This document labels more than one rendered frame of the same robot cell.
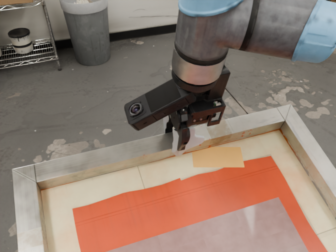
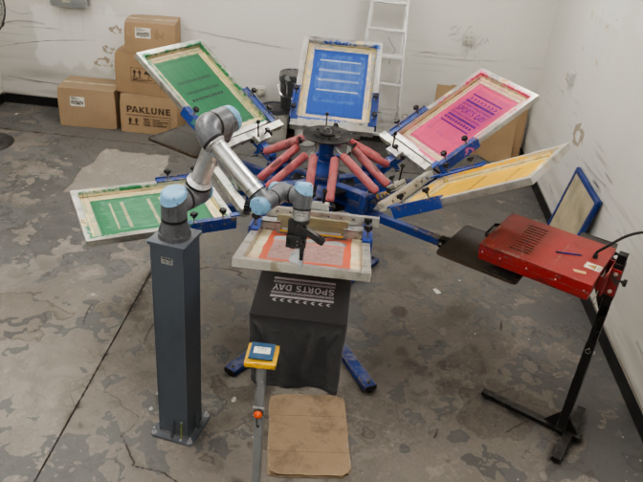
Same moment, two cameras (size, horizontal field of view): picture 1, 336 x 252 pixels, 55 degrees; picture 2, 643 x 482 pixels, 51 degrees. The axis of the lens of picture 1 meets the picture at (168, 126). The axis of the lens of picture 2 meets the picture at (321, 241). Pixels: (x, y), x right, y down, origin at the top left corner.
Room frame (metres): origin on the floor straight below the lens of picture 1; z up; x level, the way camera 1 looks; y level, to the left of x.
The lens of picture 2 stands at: (2.65, 0.93, 2.78)
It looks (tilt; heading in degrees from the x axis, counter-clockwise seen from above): 30 degrees down; 201
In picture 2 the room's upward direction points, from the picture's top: 5 degrees clockwise
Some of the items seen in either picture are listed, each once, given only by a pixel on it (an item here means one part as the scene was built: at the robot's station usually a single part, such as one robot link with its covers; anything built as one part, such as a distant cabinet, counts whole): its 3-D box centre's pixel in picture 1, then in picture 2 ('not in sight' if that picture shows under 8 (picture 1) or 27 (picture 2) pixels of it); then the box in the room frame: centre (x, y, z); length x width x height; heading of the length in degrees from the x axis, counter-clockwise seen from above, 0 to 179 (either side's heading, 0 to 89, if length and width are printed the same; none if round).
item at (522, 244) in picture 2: not in sight; (549, 254); (-0.60, 0.93, 1.06); 0.61 x 0.46 x 0.12; 79
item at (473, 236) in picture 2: not in sight; (416, 230); (-0.73, 0.19, 0.91); 1.34 x 0.40 x 0.08; 79
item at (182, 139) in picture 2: not in sight; (239, 163); (-0.98, -1.13, 0.91); 1.34 x 0.40 x 0.08; 79
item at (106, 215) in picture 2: not in sight; (177, 190); (-0.17, -1.06, 1.05); 1.08 x 0.61 x 0.23; 139
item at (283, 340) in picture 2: not in sight; (295, 355); (0.41, -0.02, 0.74); 0.45 x 0.03 x 0.43; 109
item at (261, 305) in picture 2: not in sight; (303, 289); (0.20, -0.10, 0.95); 0.48 x 0.44 x 0.01; 19
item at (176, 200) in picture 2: not in sight; (174, 202); (0.44, -0.65, 1.37); 0.13 x 0.12 x 0.14; 172
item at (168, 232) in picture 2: not in sight; (174, 226); (0.45, -0.65, 1.25); 0.15 x 0.15 x 0.10
